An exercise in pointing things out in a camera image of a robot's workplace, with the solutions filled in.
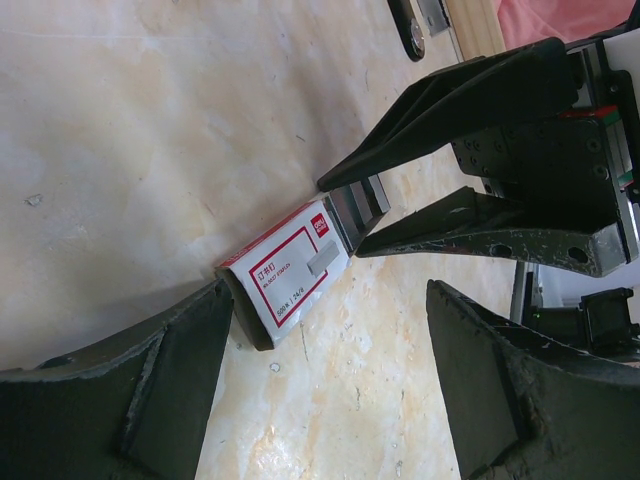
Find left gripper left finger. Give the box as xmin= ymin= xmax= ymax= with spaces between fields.
xmin=1 ymin=280 xmax=233 ymax=479

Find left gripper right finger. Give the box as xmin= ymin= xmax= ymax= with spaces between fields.
xmin=426 ymin=280 xmax=639 ymax=479

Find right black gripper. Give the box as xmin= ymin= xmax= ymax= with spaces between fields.
xmin=317 ymin=30 xmax=639 ymax=278

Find grey staple box tray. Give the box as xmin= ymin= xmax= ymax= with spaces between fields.
xmin=325 ymin=175 xmax=390 ymax=256

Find red staple box sleeve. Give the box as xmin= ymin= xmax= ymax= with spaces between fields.
xmin=216 ymin=197 xmax=350 ymax=351

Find wooden tray box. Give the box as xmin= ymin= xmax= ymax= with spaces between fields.
xmin=444 ymin=0 xmax=507 ymax=60

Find pink cloth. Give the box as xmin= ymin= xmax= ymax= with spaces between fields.
xmin=493 ymin=0 xmax=635 ymax=49

